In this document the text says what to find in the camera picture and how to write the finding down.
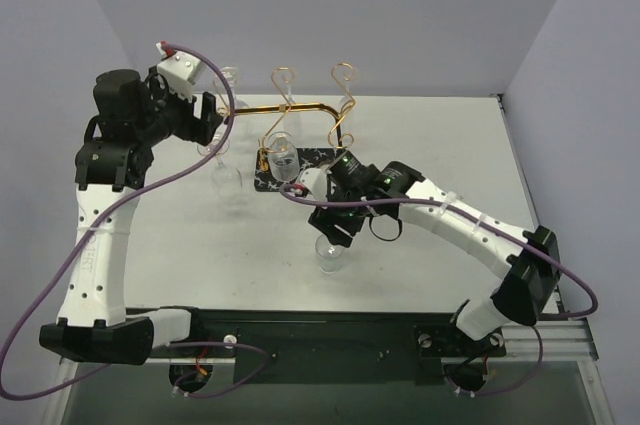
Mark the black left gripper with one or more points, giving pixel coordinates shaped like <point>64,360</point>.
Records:
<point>189,119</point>

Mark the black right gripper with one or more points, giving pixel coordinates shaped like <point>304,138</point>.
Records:
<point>338,217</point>

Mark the short clear glass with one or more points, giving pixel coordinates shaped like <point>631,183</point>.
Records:
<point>283,157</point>
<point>329,255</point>

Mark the clear wine glass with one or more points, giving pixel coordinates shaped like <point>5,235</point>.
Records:
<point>232,76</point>
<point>226,180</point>

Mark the clear champagne flute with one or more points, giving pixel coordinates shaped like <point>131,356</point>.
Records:
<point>292,123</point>
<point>343,74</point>

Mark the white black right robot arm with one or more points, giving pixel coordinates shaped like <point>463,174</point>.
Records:
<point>349,194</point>

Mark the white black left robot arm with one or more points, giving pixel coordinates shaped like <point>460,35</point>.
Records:
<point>134,114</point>

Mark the gold wine glass rack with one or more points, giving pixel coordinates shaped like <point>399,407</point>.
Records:
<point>325,132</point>

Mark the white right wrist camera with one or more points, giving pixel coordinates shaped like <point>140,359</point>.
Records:
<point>315,182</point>

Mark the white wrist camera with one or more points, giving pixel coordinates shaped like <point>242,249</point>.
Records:
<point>181,70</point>
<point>315,182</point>

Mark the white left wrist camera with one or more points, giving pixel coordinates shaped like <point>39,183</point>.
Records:
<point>181,70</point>

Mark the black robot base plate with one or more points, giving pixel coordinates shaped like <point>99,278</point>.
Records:
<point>320,348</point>

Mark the aluminium table frame rail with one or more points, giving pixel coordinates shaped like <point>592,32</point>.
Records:
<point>562,341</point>

